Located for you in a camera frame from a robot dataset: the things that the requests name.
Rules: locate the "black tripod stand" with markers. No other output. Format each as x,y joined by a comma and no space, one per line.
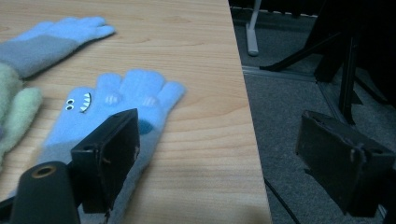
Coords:
348,77

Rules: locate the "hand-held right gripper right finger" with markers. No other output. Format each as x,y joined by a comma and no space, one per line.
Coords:
336,161

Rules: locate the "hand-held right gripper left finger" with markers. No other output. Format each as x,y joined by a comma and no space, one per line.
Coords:
106,161

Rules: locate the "white metal table frame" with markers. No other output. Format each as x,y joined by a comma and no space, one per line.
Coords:
252,34

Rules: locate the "blue and grey knitted glove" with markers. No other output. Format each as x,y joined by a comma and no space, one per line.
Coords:
137,90
46,46

